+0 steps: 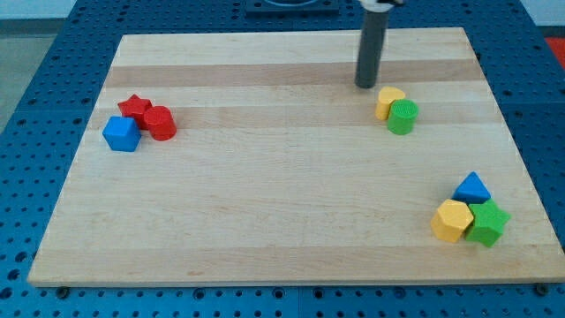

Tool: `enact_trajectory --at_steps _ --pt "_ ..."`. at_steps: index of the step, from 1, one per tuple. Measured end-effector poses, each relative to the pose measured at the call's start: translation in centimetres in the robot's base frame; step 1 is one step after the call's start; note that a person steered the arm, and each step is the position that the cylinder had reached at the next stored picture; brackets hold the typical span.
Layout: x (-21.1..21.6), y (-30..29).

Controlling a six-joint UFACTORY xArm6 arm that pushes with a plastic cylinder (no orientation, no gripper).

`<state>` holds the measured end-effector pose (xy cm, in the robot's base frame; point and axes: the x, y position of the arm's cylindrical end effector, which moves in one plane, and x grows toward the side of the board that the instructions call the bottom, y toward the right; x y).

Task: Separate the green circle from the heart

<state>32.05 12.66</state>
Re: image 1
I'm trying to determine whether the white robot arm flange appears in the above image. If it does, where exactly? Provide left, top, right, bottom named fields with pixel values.
left=359, top=0, right=405, bottom=12

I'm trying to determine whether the wooden board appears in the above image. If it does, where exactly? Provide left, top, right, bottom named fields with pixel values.
left=28, top=27, right=564, bottom=287

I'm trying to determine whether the green cylinder block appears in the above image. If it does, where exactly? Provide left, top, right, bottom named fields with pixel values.
left=387, top=99, right=419, bottom=135

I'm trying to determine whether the red cylinder block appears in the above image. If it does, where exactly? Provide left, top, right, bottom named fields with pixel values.
left=143, top=105, right=177, bottom=141

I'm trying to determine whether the red star block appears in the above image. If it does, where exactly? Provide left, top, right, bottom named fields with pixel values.
left=117, top=94, right=153, bottom=130

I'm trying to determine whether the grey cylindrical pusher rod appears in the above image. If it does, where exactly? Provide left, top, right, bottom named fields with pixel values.
left=355, top=10, right=388, bottom=89

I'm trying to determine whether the blue cube block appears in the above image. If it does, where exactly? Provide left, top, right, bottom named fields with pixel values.
left=102, top=116, right=141, bottom=152

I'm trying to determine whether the yellow pentagon block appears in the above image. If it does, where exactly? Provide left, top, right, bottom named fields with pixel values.
left=430, top=200, right=474, bottom=243

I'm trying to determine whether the blue triangle block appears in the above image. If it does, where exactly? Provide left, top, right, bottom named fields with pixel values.
left=451, top=171, right=491, bottom=204

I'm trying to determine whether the green star block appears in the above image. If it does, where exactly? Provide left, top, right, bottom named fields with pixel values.
left=464, top=199, right=511, bottom=247

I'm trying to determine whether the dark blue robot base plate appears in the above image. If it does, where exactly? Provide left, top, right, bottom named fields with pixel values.
left=243, top=0, right=340, bottom=16

